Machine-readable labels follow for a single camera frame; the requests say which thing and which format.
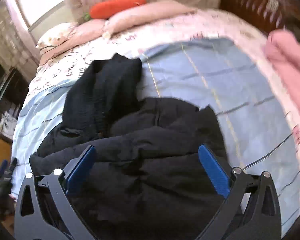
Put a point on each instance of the light blue plaid sheet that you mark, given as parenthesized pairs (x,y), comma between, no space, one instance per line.
(203,72)

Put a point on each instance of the floral pillow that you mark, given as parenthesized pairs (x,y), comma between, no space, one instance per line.
(57,35)

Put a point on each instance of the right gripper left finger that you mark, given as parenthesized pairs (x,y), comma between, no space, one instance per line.
(43,210)

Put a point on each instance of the orange carrot plush pillow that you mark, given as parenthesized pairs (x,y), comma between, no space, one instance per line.
(104,10)

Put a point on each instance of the black puffer jacket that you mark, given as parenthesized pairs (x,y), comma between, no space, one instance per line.
(146,181)

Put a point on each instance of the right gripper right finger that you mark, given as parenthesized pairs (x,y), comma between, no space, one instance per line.
(251,207)

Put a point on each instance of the pink floral bed sheet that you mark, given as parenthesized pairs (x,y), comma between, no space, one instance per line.
(209,24)

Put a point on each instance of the dark wooden side furniture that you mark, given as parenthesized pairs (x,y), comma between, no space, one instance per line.
(13,91)

